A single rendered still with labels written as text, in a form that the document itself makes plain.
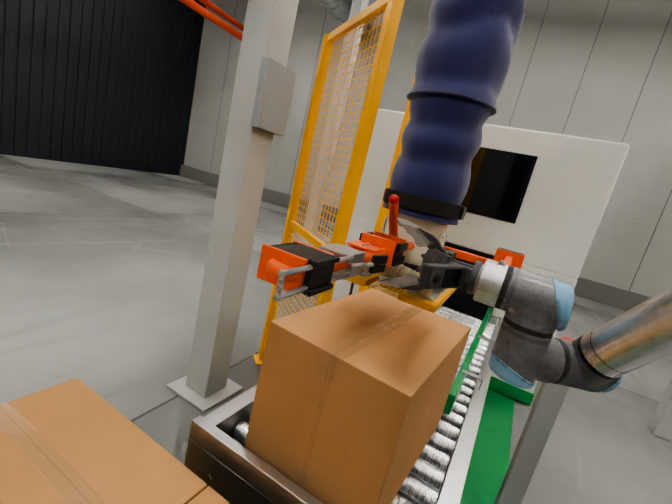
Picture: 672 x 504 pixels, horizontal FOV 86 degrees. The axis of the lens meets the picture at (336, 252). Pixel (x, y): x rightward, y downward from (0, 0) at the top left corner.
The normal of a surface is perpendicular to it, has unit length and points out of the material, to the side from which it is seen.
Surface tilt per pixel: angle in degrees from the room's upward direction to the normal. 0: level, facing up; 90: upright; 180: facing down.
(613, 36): 90
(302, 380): 90
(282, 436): 90
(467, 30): 76
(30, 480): 0
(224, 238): 90
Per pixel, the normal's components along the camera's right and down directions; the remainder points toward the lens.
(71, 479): 0.23, -0.95
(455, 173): 0.40, 0.04
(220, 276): -0.47, 0.07
